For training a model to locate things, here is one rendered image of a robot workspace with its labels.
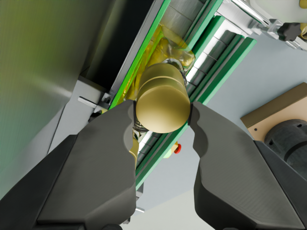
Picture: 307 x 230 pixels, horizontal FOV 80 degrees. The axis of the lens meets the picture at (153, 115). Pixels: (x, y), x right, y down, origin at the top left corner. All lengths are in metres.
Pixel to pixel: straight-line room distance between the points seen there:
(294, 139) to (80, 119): 0.62
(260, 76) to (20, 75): 0.63
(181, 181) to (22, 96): 0.77
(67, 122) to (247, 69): 0.57
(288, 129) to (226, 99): 0.20
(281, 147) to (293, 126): 0.07
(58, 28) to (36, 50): 0.04
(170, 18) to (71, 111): 0.35
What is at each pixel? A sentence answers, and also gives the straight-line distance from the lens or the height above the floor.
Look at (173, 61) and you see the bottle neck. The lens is 0.23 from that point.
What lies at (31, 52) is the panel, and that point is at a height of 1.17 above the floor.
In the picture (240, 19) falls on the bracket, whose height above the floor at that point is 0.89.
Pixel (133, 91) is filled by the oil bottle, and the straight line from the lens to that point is 0.26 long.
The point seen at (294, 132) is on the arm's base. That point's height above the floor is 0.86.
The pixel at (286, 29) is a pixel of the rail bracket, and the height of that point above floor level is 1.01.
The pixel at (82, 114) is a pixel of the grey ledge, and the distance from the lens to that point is 0.55.
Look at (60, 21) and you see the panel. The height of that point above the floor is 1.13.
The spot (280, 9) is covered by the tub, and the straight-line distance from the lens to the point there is 0.63.
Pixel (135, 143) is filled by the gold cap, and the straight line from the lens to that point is 0.25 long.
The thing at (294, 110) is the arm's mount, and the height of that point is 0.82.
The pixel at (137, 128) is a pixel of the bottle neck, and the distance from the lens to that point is 0.22.
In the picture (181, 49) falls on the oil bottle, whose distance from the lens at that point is 0.25.
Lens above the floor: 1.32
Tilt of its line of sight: 60 degrees down
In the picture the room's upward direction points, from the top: 177 degrees counter-clockwise
